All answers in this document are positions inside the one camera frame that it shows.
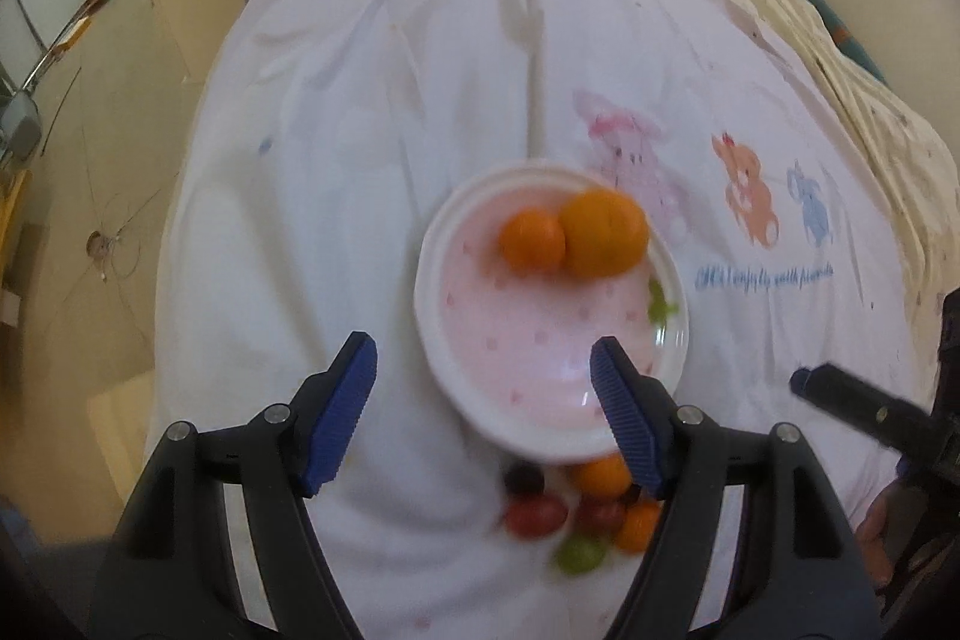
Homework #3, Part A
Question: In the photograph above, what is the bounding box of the small mandarin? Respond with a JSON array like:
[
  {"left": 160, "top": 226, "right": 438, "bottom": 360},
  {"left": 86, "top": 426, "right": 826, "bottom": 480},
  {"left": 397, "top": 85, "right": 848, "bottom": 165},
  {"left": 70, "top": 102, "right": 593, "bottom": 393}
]
[
  {"left": 498, "top": 208, "right": 566, "bottom": 275},
  {"left": 613, "top": 498, "right": 662, "bottom": 555},
  {"left": 566, "top": 453, "right": 633, "bottom": 500}
]

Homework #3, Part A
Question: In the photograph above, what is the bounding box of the red cherry tomato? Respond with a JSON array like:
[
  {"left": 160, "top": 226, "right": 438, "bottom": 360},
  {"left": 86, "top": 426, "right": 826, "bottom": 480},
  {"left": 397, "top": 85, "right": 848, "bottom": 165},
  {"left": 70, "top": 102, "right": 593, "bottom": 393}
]
[
  {"left": 503, "top": 494, "right": 569, "bottom": 541},
  {"left": 573, "top": 497, "right": 626, "bottom": 539}
]

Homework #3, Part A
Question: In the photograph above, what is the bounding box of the green tomato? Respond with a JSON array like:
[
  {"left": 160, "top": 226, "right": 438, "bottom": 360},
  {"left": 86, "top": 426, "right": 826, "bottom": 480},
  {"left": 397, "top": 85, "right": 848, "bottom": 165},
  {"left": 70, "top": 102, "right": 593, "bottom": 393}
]
[{"left": 555, "top": 534, "right": 607, "bottom": 576}]

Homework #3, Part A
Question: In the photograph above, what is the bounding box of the large orange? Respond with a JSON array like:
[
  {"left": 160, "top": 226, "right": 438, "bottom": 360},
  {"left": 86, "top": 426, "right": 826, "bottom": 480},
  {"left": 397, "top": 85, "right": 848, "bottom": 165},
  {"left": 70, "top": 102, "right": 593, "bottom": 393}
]
[{"left": 558, "top": 188, "right": 651, "bottom": 280}]

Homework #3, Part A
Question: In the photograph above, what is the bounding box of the person right hand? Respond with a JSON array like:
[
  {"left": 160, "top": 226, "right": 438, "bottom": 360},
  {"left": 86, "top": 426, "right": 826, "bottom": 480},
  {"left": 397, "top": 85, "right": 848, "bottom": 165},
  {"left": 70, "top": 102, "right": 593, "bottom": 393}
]
[{"left": 856, "top": 482, "right": 898, "bottom": 590}]

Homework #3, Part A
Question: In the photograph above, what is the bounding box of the pink strawberry ceramic plate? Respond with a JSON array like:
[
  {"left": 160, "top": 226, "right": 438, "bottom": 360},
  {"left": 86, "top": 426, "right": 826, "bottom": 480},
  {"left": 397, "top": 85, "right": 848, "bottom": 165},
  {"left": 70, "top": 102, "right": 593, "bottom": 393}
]
[{"left": 413, "top": 161, "right": 690, "bottom": 464}]

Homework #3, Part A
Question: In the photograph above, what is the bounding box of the cream patterned duvet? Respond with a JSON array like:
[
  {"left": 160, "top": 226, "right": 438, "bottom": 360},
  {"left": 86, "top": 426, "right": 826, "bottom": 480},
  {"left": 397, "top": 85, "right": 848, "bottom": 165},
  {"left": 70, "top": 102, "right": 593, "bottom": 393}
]
[{"left": 731, "top": 0, "right": 958, "bottom": 341}]

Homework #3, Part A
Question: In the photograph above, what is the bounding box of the teal pillow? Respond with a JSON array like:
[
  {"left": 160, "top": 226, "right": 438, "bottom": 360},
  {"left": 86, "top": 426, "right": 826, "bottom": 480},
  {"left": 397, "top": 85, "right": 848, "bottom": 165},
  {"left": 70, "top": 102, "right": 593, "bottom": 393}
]
[{"left": 807, "top": 0, "right": 887, "bottom": 83}]

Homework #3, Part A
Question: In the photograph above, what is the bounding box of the white cartoon bed sheet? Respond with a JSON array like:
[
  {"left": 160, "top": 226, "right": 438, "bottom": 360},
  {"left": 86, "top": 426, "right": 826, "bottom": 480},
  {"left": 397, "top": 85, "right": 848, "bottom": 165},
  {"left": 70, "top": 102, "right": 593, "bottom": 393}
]
[{"left": 155, "top": 0, "right": 916, "bottom": 638}]

